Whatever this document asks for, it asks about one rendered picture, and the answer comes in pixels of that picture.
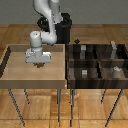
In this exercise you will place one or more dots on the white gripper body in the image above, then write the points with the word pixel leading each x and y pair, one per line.
pixel 37 55

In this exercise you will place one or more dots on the brown loaf of bread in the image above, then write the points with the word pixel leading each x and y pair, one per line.
pixel 39 65

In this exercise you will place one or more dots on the dark wooden compartment bin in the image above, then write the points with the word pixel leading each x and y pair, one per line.
pixel 96 65

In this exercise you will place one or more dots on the light wooden table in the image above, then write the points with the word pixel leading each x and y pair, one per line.
pixel 32 66

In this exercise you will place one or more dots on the grey box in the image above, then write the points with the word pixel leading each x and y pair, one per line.
pixel 83 51

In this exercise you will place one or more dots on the small grey cube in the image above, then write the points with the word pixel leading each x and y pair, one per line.
pixel 84 73

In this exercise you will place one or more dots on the small white can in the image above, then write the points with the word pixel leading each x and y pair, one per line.
pixel 117 71

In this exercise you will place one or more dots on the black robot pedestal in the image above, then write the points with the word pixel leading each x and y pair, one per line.
pixel 63 29

